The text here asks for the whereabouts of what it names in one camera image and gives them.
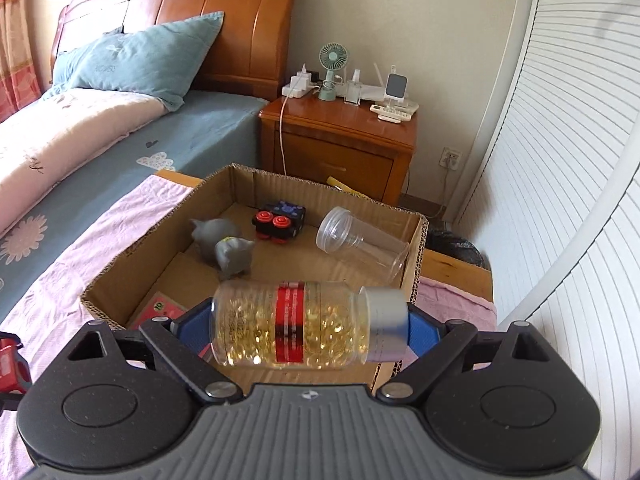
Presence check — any orange patterned curtain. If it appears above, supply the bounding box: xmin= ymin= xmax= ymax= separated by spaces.
xmin=0 ymin=0 xmax=43 ymax=123

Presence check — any pink towel cloth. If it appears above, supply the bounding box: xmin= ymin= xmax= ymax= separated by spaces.
xmin=0 ymin=174 xmax=496 ymax=480

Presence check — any brown cardboard box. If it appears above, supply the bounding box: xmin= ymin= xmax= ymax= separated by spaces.
xmin=80 ymin=162 xmax=430 ymax=396

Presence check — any dark blue cube toy car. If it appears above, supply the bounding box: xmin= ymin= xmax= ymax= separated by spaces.
xmin=250 ymin=201 xmax=307 ymax=245

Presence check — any clear plastic jar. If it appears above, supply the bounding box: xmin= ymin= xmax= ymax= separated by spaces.
xmin=316 ymin=206 xmax=411 ymax=281

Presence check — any white power strip with chargers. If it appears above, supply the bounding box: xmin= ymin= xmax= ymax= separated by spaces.
xmin=282 ymin=62 xmax=326 ymax=101

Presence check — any wooden headboard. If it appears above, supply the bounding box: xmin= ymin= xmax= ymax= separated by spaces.
xmin=50 ymin=0 xmax=311 ymax=102

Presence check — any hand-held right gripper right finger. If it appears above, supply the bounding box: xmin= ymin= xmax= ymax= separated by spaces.
xmin=376 ymin=304 xmax=558 ymax=405

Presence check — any white louvred closet door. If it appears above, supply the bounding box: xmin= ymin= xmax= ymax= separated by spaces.
xmin=452 ymin=0 xmax=640 ymax=241
xmin=492 ymin=160 xmax=640 ymax=480

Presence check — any red cube toy car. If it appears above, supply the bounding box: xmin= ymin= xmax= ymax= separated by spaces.
xmin=0 ymin=337 xmax=27 ymax=396

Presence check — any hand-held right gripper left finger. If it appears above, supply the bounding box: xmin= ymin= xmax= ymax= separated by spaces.
xmin=62 ymin=300 xmax=240 ymax=405

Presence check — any teal pillow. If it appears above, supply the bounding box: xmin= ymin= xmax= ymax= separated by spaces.
xmin=40 ymin=11 xmax=225 ymax=113

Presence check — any clear bottle of yellow capsules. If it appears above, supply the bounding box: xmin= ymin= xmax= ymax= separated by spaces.
xmin=209 ymin=279 xmax=412 ymax=370

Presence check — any yellow plastic strip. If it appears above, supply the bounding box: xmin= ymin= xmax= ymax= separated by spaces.
xmin=326 ymin=176 xmax=366 ymax=197

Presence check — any blue flowered bedsheet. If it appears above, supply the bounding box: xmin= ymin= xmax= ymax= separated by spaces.
xmin=0 ymin=91 xmax=271 ymax=326

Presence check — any small green desk fan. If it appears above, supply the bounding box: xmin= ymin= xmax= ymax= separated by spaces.
xmin=319 ymin=42 xmax=351 ymax=102

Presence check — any grey toy elephant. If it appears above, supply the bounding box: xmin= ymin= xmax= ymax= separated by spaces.
xmin=189 ymin=217 xmax=257 ymax=281

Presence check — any white charging cable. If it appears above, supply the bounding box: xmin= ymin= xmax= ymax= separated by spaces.
xmin=278 ymin=91 xmax=297 ymax=176

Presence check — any white router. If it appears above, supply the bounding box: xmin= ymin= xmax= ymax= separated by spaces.
xmin=361 ymin=62 xmax=391 ymax=103

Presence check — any wooden nightstand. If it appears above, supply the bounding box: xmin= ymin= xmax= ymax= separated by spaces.
xmin=259 ymin=95 xmax=418 ymax=207

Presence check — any clear perfume bottle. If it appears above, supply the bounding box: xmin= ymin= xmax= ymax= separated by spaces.
xmin=344 ymin=67 xmax=363 ymax=107

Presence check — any pink quilt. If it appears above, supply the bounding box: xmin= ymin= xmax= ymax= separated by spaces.
xmin=0 ymin=87 xmax=166 ymax=236

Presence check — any black round basket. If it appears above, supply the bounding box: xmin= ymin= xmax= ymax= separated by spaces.
xmin=425 ymin=230 xmax=490 ymax=271

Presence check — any white device with grey screen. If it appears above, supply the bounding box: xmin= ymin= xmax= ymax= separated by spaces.
xmin=384 ymin=65 xmax=408 ymax=106

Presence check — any red card pack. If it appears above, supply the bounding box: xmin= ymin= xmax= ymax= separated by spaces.
xmin=135 ymin=297 xmax=188 ymax=331

